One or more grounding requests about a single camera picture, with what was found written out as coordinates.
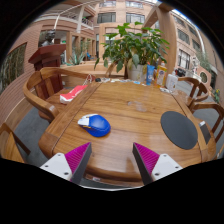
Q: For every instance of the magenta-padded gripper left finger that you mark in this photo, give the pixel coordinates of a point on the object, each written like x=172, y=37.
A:
x=56, y=165

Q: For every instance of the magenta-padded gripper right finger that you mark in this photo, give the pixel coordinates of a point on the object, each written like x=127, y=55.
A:
x=165, y=165

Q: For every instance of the blue and white computer mouse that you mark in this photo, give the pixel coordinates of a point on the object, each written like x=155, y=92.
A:
x=97, y=126

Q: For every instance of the round dark grey mouse pad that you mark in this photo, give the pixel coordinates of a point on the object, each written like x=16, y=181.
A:
x=178, y=130

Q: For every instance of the wooden armchair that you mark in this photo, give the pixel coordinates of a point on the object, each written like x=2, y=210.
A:
x=195, y=81
x=111, y=68
x=8, y=146
x=40, y=100
x=213, y=107

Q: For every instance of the black notebook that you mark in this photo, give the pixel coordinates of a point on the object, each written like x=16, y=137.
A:
x=204, y=131

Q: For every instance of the clear plastic packet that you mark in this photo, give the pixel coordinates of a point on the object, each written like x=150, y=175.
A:
x=165, y=89

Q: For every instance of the white pump bottle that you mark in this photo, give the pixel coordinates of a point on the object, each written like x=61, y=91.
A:
x=171, y=81

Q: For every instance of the yellow flowering plant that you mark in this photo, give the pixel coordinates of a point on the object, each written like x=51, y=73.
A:
x=217, y=96

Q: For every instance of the blue tube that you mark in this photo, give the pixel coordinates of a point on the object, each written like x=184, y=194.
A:
x=150, y=75

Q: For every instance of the white figure statue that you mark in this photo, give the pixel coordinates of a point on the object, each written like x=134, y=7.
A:
x=195, y=65

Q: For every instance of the dark red wooden lectern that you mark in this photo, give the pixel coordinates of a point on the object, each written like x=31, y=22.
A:
x=48, y=55

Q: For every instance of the green plant in white pot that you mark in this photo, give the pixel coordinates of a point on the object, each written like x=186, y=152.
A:
x=133, y=45

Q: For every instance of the dark bust statue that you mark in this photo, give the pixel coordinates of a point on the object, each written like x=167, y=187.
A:
x=49, y=37

